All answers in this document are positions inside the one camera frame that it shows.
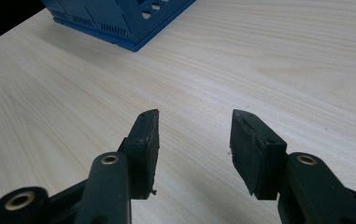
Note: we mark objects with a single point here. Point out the blue plastic file rack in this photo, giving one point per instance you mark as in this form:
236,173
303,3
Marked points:
116,18

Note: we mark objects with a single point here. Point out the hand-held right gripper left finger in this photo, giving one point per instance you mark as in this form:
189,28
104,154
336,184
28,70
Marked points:
144,149

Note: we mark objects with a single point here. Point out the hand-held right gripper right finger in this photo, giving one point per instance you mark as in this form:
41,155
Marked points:
253,152

